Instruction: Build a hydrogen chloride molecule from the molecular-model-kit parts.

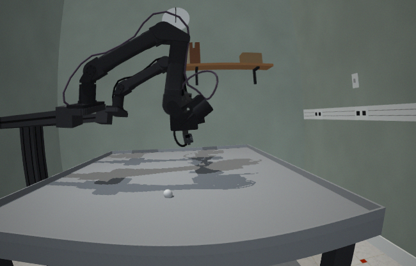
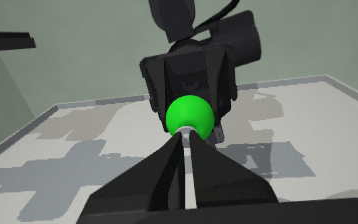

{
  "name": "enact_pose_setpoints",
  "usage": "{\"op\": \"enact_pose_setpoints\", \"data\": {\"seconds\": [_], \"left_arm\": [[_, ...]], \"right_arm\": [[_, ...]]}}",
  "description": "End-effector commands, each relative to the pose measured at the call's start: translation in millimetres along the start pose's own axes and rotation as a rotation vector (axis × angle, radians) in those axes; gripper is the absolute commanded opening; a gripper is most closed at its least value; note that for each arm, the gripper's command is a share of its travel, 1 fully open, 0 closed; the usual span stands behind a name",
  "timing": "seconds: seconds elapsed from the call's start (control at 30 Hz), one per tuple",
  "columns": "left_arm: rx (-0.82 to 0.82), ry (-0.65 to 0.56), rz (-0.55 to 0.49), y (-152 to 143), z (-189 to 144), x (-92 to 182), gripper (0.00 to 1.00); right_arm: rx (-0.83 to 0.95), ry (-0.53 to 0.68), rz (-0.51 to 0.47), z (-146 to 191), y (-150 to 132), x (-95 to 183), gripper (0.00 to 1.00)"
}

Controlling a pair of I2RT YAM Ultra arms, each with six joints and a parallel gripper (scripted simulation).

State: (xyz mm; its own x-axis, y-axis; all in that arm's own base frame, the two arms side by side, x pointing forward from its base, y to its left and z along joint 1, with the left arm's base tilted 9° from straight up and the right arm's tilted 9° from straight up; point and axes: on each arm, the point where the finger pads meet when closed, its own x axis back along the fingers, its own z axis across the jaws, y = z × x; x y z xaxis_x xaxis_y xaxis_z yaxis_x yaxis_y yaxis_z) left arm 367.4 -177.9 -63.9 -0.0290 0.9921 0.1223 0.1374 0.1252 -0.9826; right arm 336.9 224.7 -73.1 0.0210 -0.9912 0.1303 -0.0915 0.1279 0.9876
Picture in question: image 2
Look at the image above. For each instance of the grey table edge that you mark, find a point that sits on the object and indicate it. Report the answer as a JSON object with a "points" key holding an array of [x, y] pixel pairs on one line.
{"points": [[290, 81]]}

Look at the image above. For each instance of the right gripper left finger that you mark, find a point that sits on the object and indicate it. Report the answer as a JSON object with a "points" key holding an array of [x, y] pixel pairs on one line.
{"points": [[145, 185]]}

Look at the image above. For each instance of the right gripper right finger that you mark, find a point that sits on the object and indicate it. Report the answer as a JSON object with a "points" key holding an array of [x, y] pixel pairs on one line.
{"points": [[220, 181]]}

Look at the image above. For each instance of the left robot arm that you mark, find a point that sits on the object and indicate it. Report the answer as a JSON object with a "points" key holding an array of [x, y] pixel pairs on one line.
{"points": [[175, 17]]}

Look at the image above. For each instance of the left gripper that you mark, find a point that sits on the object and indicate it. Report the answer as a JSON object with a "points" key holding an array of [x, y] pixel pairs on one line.
{"points": [[200, 69]]}

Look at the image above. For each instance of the green ball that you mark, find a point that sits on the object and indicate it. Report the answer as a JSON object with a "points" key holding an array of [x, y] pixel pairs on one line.
{"points": [[190, 111]]}

